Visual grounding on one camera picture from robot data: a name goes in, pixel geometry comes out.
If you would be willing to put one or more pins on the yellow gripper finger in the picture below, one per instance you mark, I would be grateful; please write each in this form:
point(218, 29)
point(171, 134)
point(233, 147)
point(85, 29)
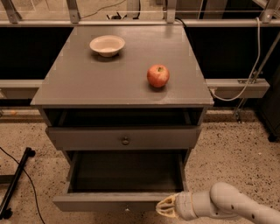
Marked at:
point(167, 202)
point(168, 212)

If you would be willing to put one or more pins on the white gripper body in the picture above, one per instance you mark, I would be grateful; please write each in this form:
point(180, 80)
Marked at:
point(184, 205)

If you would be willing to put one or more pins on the grey drawer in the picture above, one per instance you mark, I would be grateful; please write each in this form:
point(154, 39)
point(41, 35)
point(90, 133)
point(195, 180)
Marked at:
point(122, 181)
point(117, 139)

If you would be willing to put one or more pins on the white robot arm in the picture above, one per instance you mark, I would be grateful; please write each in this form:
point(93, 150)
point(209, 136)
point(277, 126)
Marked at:
point(222, 201)

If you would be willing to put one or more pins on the grey top drawer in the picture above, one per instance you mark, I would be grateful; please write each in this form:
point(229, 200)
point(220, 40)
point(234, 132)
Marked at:
point(117, 139)

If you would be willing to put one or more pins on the grey wooden drawer cabinet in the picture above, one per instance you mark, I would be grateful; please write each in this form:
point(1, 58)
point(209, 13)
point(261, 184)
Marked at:
point(84, 89)

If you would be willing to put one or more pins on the red apple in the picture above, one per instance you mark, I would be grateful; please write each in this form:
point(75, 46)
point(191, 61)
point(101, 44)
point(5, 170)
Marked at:
point(158, 75)

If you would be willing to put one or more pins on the black stand leg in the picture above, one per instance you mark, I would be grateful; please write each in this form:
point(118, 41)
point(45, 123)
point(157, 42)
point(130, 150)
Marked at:
point(12, 181)

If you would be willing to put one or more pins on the white paper bowl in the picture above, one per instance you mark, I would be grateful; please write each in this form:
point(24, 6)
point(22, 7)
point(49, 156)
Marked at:
point(107, 45)

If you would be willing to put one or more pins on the metal rail frame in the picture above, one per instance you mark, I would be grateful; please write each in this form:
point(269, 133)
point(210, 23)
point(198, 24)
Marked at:
point(55, 13)

